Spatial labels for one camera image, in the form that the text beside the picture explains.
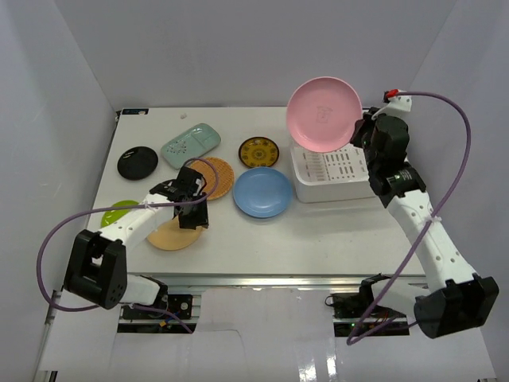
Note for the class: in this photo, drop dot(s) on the black round plate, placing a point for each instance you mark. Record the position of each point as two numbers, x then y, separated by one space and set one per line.
137 163

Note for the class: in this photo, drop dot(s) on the yellow black patterned plate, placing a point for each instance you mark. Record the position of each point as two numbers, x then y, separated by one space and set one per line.
258 151

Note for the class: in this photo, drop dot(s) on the aluminium table frame rail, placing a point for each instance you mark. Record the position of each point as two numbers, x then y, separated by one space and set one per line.
259 281

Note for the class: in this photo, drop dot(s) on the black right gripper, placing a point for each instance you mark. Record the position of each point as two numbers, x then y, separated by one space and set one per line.
368 122

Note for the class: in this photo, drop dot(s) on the white plastic bin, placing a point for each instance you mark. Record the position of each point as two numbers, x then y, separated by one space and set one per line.
340 175

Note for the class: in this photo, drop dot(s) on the tan round plate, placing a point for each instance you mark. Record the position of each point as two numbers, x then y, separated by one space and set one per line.
170 237

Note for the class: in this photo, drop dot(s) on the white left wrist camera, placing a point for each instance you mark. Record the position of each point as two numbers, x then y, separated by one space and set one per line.
175 189

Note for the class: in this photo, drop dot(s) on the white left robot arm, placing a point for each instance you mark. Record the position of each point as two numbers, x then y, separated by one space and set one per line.
97 268

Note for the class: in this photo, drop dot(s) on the blue label sticker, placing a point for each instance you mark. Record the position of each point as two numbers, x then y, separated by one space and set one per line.
135 111

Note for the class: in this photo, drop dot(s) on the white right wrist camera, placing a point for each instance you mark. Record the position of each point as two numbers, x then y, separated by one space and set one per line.
396 101

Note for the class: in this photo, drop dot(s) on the blue round plate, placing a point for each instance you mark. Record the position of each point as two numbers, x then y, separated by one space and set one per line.
263 192

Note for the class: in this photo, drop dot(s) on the lime green round plate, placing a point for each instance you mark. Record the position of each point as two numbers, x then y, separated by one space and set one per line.
111 216

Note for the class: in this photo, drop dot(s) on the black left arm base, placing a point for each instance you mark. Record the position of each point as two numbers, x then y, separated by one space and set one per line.
177 318

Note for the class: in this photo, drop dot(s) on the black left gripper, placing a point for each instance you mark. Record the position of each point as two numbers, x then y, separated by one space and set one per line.
192 216

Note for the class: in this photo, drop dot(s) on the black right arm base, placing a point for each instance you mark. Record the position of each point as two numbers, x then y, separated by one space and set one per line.
347 309

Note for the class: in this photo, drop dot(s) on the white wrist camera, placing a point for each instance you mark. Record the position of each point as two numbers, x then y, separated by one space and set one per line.
175 189
396 101

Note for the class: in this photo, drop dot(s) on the pink round plate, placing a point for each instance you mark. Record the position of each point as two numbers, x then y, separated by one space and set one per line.
321 114

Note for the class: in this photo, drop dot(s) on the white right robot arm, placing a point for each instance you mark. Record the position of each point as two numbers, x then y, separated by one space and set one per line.
456 298

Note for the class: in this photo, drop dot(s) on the pale green rectangular dish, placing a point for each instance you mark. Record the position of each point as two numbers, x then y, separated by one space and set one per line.
193 143

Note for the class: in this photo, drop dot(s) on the woven wicker round plate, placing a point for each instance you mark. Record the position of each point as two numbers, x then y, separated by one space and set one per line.
225 172

